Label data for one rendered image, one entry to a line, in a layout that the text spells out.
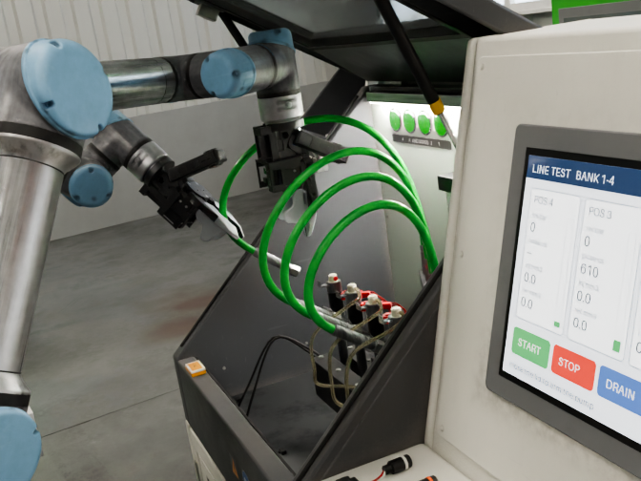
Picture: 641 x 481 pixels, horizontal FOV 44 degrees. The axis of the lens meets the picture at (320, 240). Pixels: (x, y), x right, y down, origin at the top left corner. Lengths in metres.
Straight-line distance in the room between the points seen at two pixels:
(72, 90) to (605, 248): 0.62
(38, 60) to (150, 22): 7.24
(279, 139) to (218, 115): 6.97
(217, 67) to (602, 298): 0.68
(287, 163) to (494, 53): 0.44
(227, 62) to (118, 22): 6.81
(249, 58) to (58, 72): 0.41
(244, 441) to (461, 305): 0.46
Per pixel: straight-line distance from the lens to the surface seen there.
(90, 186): 1.45
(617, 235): 0.89
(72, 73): 0.97
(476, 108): 1.11
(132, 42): 8.11
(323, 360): 1.54
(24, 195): 0.95
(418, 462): 1.19
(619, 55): 0.92
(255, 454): 1.33
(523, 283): 1.01
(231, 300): 1.76
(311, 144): 1.39
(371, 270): 1.88
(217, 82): 1.27
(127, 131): 1.59
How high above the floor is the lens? 1.59
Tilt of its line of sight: 15 degrees down
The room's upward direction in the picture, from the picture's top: 8 degrees counter-clockwise
